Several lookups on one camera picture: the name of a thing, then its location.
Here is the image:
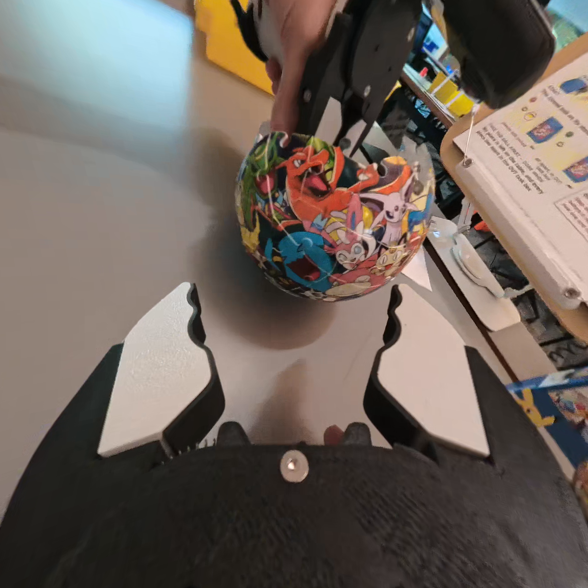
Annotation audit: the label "white instruction leaflet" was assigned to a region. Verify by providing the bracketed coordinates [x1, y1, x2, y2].
[399, 252, 433, 292]

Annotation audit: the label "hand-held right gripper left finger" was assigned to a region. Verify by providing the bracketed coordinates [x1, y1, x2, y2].
[96, 281, 226, 458]

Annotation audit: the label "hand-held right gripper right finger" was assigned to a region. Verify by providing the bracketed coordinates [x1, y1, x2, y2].
[363, 283, 491, 458]

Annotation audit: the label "person's left hand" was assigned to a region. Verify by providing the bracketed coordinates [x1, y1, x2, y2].
[266, 0, 348, 135]

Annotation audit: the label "small yellow storage bins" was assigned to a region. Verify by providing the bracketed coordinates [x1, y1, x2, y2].
[429, 71, 476, 118]

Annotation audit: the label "blue puzzle box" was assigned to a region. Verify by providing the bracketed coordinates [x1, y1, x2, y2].
[505, 367, 588, 511]

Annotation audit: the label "cardboard board with instruction sheet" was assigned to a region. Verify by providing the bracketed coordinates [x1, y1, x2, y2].
[440, 34, 588, 343]

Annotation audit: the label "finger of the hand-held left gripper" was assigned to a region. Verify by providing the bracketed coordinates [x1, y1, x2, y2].
[317, 98, 344, 138]
[360, 120, 401, 160]

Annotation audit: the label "white stand with flat base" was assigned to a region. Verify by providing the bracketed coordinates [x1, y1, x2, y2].
[426, 198, 522, 332]

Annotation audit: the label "yellow plastic bin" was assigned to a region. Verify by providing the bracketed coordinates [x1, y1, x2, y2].
[195, 0, 276, 96]

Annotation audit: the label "colourful puzzle ball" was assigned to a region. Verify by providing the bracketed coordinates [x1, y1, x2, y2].
[234, 130, 437, 302]

